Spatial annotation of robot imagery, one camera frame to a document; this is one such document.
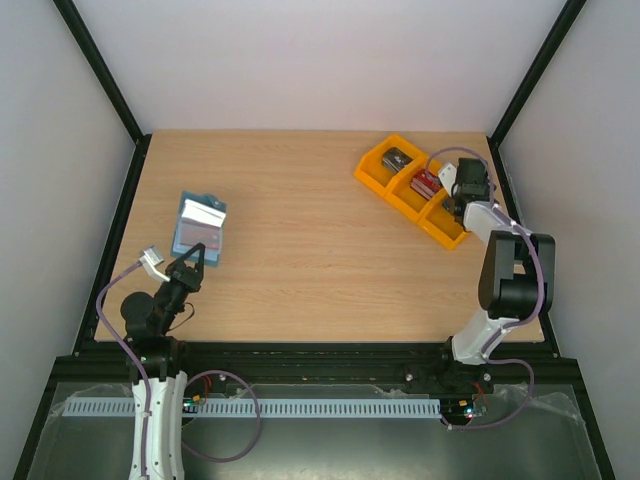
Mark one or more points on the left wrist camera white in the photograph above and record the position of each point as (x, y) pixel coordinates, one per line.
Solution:
(150, 259)

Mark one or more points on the black card stack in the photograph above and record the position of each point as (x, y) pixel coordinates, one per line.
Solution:
(395, 160)

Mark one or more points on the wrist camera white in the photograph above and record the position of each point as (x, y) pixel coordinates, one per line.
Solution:
(150, 259)
(447, 177)

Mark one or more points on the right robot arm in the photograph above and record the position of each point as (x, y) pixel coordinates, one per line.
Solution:
(516, 282)

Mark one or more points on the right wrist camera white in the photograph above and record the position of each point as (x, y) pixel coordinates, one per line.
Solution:
(447, 177)

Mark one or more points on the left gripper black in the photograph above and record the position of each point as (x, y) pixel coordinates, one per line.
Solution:
(186, 275)

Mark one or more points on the blue leather card holder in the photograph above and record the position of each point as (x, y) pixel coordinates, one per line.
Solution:
(200, 219)

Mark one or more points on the red card stack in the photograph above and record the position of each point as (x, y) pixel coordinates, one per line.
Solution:
(426, 184)

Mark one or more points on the black aluminium frame rail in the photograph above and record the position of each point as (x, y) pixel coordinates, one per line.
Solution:
(413, 368)

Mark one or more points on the yellow three-compartment bin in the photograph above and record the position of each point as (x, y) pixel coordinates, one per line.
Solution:
(429, 215)

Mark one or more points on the light blue cable duct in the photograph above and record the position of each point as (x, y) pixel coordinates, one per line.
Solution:
(270, 408)

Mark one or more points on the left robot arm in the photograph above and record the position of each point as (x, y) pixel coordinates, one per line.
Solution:
(158, 379)

